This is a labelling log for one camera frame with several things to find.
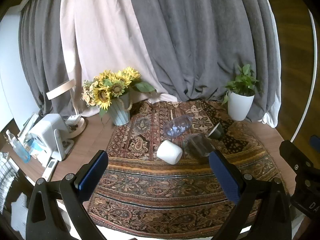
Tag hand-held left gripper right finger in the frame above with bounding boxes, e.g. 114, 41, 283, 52
208, 150, 293, 240

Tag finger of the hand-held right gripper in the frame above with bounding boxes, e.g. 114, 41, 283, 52
279, 140, 314, 175

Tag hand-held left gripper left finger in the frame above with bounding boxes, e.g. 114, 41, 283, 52
26, 150, 109, 240

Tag white cup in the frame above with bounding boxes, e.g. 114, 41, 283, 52
157, 140, 183, 165

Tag dark glass cup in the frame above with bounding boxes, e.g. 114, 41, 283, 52
183, 133, 216, 159

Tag small dark green cup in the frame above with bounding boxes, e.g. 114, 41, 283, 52
208, 122, 225, 141

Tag clear blue glass cup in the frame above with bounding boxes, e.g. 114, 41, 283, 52
163, 115, 193, 138

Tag white remote control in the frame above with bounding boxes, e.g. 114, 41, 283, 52
41, 158, 59, 182

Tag white power adapter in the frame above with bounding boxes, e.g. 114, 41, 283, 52
65, 114, 82, 126

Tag white boxy device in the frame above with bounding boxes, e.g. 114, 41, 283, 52
28, 113, 75, 161

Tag blue packet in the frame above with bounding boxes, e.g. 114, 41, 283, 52
24, 137, 45, 156

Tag patterned brown table cloth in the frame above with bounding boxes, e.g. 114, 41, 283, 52
87, 99, 291, 238

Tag white plant pot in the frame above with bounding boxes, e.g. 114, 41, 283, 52
227, 91, 256, 121

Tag pale green ribbed bucket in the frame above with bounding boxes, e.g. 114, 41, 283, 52
107, 91, 133, 126

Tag upright books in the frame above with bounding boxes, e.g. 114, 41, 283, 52
18, 112, 40, 141

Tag striped white cloth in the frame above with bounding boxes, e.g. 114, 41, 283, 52
0, 152, 28, 238

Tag green potted plant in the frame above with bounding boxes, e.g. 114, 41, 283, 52
221, 63, 262, 106

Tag sunflower bouquet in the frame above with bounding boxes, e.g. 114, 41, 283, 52
82, 66, 157, 126

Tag white desk lamp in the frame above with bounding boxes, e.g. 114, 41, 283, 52
46, 78, 87, 139

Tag grey curtain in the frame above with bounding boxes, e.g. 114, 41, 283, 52
127, 0, 282, 123
18, 0, 83, 118

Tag pale pink curtain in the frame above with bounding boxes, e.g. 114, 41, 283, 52
59, 0, 179, 118

